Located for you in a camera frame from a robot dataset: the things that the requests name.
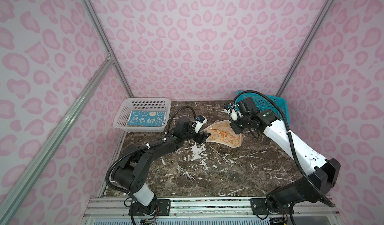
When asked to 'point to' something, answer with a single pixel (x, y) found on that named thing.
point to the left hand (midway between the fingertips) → (207, 128)
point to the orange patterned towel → (221, 133)
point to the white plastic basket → (147, 104)
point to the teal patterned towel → (142, 118)
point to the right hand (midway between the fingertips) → (234, 122)
